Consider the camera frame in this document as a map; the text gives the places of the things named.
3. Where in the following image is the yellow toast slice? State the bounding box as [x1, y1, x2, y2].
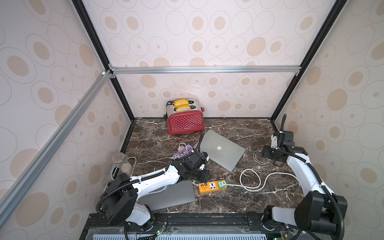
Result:
[174, 99, 189, 108]
[175, 105, 191, 112]

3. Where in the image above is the dark grey laptop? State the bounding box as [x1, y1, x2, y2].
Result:
[138, 181, 196, 211]

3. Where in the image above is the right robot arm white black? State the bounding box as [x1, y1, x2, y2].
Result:
[262, 130, 348, 240]

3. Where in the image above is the pink charger adapter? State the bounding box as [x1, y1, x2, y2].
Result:
[178, 143, 186, 154]

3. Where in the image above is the thick white orange strip cord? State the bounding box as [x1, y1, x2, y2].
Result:
[225, 167, 301, 193]

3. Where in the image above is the yellow toast slice rear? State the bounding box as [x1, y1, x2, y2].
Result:
[174, 99, 189, 108]

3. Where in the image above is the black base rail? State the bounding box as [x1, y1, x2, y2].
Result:
[80, 213, 330, 240]

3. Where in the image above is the left diagonal aluminium frame bar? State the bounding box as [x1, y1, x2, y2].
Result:
[0, 69, 112, 229]

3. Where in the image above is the red polka dot toaster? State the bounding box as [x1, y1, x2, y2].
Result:
[165, 99, 205, 135]

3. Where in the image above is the green charger adapter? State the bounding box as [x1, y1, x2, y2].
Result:
[217, 180, 227, 190]

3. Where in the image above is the orange power strip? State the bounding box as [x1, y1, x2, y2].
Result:
[199, 180, 227, 194]

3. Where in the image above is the thick white purple strip cord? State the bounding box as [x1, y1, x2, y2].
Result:
[107, 155, 169, 194]

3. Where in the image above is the yellow toast slice front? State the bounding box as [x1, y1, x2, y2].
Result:
[175, 105, 191, 112]

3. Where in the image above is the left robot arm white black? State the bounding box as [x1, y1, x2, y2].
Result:
[96, 151, 210, 231]

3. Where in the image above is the purple power strip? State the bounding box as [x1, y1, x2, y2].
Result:
[171, 145, 194, 160]

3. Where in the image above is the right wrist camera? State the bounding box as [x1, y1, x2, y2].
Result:
[271, 135, 278, 149]

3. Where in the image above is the silver apple laptop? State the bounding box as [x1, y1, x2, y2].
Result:
[200, 130, 245, 172]

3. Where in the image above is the horizontal aluminium frame bar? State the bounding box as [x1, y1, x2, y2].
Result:
[112, 65, 302, 75]

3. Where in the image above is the thin white charger cable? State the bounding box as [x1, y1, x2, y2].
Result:
[252, 149, 274, 166]

